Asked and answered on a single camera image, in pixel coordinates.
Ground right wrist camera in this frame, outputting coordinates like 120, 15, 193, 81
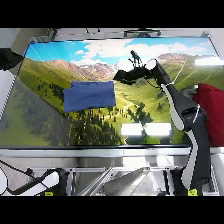
129, 49, 143, 70

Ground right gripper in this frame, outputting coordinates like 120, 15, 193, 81
112, 66, 150, 85

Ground red garment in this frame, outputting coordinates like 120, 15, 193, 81
192, 83, 224, 148

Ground silver frame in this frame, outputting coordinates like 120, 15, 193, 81
0, 146, 224, 197

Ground blue garment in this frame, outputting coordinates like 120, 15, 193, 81
62, 80, 117, 113

